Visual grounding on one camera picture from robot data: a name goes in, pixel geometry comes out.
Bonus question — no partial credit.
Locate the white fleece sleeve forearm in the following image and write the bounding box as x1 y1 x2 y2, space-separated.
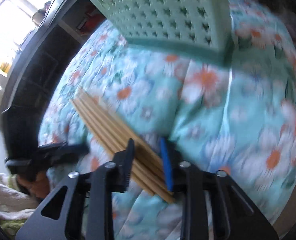
0 172 44 240

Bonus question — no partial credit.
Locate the grey kitchen counter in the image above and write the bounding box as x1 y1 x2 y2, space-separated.
0 0 104 159

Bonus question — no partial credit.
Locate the floral quilted table cloth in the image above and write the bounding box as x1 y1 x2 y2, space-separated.
37 0 296 240

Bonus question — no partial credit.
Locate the green plastic utensil holder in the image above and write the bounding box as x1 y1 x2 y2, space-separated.
90 0 234 64

